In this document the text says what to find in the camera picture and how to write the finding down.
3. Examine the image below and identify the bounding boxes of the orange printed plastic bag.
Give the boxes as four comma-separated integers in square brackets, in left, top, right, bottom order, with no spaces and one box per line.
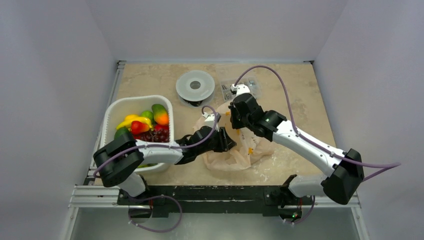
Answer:
[196,102,275,171]

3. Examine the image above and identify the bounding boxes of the green orange mango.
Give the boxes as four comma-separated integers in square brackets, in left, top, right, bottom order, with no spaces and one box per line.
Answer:
[151,104,169,126]

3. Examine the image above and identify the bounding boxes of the red orange fake fruit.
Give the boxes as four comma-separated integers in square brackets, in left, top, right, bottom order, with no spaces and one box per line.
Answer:
[130,120,150,135]

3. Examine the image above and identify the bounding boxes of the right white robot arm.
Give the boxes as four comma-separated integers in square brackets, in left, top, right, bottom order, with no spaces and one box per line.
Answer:
[228,93,364,205]

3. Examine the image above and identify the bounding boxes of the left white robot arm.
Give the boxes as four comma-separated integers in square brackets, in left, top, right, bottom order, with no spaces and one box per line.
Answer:
[93,126,237,205]

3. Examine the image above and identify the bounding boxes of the clear screw organizer box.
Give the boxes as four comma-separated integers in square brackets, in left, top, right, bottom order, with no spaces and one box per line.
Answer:
[215,64,262,102]

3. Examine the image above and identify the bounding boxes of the grey filament spool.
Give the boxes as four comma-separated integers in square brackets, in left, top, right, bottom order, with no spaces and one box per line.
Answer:
[175,70,215,108]

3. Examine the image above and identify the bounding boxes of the red apple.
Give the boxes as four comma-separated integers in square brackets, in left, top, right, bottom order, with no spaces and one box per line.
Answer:
[153,124,169,133]

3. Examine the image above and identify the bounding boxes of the red purple grape bunch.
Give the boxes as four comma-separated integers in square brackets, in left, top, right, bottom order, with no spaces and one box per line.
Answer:
[134,129,170,143]

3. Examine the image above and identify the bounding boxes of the small green lime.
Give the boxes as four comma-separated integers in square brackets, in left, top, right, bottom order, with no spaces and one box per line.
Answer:
[140,110,154,122]

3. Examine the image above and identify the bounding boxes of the yellow banana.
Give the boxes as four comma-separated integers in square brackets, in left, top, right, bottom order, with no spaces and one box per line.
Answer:
[115,115,154,130]

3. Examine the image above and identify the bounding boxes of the white plastic basket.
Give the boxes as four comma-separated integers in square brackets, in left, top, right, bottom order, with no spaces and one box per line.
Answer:
[99,95,175,174]

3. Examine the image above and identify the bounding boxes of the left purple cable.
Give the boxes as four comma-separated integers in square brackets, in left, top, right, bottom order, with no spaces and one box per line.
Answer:
[93,105,220,179]

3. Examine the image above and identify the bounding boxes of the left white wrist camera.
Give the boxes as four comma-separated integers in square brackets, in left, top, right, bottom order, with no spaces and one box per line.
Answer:
[202,112,221,131]

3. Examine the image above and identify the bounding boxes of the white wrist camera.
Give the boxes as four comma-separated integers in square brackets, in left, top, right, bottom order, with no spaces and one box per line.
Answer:
[230,84,251,97]
[202,112,221,131]

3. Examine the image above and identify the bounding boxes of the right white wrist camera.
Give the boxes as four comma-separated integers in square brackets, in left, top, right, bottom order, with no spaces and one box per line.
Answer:
[230,84,251,97]

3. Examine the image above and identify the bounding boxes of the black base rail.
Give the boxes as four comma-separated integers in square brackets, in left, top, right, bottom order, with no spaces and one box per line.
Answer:
[117,182,314,220]

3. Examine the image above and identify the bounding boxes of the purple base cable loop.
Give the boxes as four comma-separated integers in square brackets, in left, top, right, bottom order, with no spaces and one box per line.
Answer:
[127,193,185,233]

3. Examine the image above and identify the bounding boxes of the aluminium frame rail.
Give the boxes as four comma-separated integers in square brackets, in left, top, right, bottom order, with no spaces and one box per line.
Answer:
[68,60,127,209]

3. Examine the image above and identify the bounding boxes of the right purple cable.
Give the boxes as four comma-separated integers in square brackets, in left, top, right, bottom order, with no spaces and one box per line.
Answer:
[234,65,402,182]

